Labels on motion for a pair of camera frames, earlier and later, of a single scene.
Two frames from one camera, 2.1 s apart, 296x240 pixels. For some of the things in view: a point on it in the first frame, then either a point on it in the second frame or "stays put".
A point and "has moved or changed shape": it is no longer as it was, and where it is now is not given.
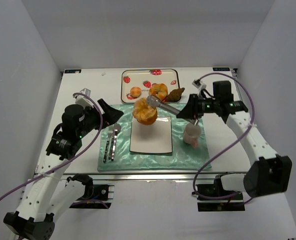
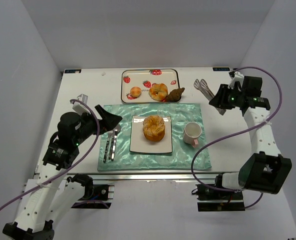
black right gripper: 194,107 → 226,96
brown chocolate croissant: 175,95 stays put
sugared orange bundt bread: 144,114 → 154,127
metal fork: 110,129 stays put
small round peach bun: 135,91 stays put
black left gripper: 100,116 stays put
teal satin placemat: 183,156 stays put
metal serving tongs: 153,101 has moved or changed shape
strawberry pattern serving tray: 135,83 stays put
